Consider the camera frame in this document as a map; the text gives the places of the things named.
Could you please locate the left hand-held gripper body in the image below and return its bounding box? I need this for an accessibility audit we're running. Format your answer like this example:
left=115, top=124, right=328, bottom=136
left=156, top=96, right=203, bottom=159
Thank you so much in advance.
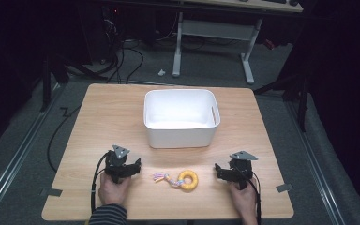
left=104, top=144, right=139, bottom=185

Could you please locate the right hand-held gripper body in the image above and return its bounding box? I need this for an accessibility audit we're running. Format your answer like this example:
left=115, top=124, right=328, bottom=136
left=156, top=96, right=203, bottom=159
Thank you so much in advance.
left=218, top=150, right=259, bottom=191

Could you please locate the yellow ring rope toy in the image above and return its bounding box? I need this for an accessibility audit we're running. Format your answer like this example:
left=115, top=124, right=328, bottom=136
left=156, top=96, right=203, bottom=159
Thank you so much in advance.
left=152, top=169, right=200, bottom=192

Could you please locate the white plastic bin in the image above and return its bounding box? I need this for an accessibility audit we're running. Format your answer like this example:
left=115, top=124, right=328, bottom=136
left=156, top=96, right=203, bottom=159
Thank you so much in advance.
left=142, top=88, right=221, bottom=150

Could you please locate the person's left hand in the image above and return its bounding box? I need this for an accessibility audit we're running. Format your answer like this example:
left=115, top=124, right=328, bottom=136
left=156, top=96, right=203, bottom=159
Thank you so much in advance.
left=97, top=172, right=132, bottom=207

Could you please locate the person's right hand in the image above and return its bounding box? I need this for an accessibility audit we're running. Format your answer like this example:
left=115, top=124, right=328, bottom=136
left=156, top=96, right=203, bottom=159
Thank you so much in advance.
left=229, top=177, right=259, bottom=225

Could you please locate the grey tape piece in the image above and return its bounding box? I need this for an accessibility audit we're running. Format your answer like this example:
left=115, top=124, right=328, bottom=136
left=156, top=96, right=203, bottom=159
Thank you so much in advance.
left=276, top=183, right=294, bottom=193
left=38, top=187, right=64, bottom=198

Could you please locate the black metal stand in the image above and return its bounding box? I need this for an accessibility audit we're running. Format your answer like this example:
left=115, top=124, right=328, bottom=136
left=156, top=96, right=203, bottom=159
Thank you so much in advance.
left=253, top=68, right=310, bottom=132
left=39, top=52, right=107, bottom=113

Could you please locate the white-legged desk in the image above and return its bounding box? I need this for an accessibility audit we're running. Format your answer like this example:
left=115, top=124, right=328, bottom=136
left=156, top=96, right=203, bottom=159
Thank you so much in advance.
left=156, top=0, right=305, bottom=84

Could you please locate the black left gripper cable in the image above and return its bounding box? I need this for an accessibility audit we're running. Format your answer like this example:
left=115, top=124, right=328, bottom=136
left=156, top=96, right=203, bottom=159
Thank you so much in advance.
left=90, top=151, right=111, bottom=216

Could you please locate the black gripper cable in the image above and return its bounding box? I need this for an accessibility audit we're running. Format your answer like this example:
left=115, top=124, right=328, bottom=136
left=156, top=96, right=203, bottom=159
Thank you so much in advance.
left=237, top=168, right=263, bottom=225
left=90, top=151, right=111, bottom=216

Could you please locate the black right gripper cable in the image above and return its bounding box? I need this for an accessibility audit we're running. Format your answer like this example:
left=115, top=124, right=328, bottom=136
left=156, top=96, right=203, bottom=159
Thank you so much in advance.
left=237, top=168, right=263, bottom=225

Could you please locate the black floor cable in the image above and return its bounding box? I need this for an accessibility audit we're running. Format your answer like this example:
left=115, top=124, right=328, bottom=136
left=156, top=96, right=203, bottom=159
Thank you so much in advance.
left=46, top=105, right=83, bottom=173

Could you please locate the metal floor rail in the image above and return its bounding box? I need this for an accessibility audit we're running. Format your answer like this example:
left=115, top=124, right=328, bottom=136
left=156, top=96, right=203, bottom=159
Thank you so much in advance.
left=285, top=99, right=348, bottom=225
left=0, top=83, right=67, bottom=217

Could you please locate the bundle of black cables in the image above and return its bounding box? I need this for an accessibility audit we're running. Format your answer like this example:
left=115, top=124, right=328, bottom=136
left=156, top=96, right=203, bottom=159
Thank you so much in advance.
left=99, top=12, right=145, bottom=84

